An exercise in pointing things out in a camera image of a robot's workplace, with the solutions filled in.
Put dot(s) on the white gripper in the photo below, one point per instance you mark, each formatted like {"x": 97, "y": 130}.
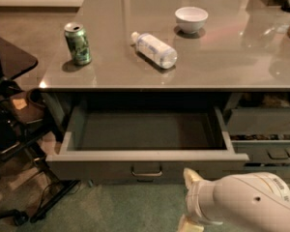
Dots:
{"x": 196, "y": 199}

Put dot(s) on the grey top drawer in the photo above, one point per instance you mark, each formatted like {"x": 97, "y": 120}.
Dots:
{"x": 103, "y": 146}

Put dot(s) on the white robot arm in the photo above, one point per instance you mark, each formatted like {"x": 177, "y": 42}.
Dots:
{"x": 257, "y": 202}

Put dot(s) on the grey right drawer unit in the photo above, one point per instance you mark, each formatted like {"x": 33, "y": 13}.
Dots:
{"x": 259, "y": 126}

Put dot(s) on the clear plastic water bottle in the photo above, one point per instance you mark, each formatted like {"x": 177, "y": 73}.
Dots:
{"x": 154, "y": 49}

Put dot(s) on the black office chair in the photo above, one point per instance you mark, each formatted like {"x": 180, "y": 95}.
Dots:
{"x": 16, "y": 137}

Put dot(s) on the white ceramic bowl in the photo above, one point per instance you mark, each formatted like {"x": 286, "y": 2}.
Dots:
{"x": 191, "y": 19}

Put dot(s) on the green soda can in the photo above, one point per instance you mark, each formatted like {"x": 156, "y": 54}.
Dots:
{"x": 76, "y": 38}

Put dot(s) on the metal drawer handle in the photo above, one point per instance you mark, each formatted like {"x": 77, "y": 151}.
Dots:
{"x": 146, "y": 171}

